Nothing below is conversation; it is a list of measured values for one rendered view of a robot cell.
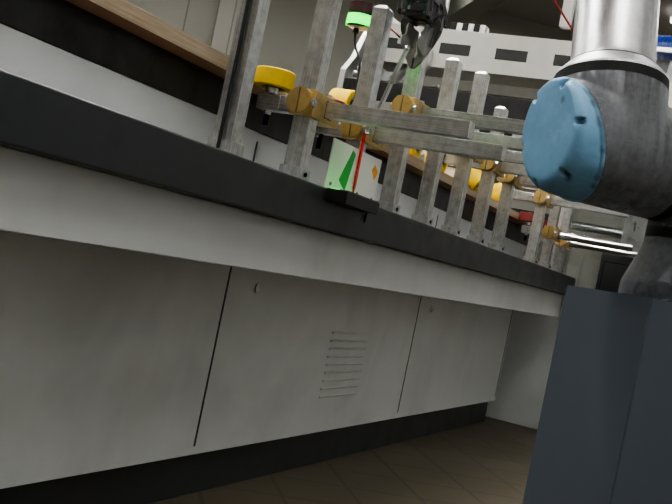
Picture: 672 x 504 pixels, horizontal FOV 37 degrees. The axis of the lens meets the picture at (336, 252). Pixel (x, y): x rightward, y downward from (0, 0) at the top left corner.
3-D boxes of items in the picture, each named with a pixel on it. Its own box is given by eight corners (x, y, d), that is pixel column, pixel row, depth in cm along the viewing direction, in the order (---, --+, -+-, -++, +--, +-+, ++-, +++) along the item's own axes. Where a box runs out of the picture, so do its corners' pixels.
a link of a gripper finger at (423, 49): (404, 62, 207) (413, 18, 207) (413, 70, 212) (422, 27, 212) (418, 64, 206) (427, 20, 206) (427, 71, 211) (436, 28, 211)
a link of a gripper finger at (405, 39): (390, 61, 208) (399, 17, 208) (400, 68, 214) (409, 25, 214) (404, 62, 207) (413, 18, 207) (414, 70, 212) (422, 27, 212)
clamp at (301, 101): (339, 129, 196) (344, 104, 196) (310, 114, 183) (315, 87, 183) (311, 125, 198) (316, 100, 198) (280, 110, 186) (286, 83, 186)
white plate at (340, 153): (374, 205, 219) (383, 160, 220) (325, 188, 196) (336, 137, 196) (371, 205, 220) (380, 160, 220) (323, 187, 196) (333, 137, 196)
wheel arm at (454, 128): (471, 145, 181) (476, 122, 181) (466, 142, 178) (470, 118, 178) (262, 115, 199) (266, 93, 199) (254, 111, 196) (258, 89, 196)
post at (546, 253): (548, 271, 395) (572, 151, 395) (546, 270, 392) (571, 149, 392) (539, 269, 396) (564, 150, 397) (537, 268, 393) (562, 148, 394)
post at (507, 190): (497, 270, 326) (527, 126, 327) (495, 270, 323) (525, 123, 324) (487, 268, 328) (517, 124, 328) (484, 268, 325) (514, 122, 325)
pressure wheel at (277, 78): (276, 131, 202) (288, 75, 202) (290, 129, 195) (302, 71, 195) (239, 121, 199) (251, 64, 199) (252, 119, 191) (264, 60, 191)
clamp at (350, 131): (382, 151, 219) (387, 128, 219) (359, 139, 206) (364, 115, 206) (359, 147, 221) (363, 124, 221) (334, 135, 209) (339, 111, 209)
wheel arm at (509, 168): (595, 187, 296) (598, 175, 296) (593, 186, 292) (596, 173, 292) (436, 163, 316) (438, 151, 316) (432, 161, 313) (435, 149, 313)
